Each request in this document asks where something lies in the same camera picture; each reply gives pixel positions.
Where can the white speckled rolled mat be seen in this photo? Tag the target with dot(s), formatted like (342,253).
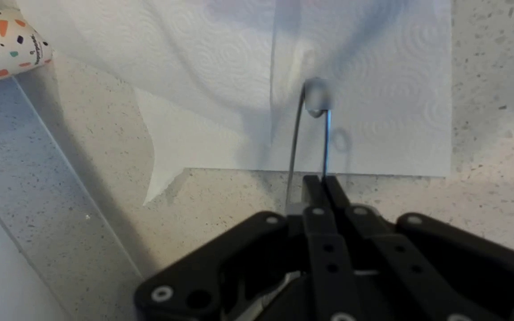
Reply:
(3,46)

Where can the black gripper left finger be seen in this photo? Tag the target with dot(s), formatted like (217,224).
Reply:
(249,267)

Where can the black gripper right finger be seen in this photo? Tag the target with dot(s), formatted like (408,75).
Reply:
(435,267)

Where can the white paper towel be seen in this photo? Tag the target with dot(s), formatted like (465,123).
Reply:
(208,71)

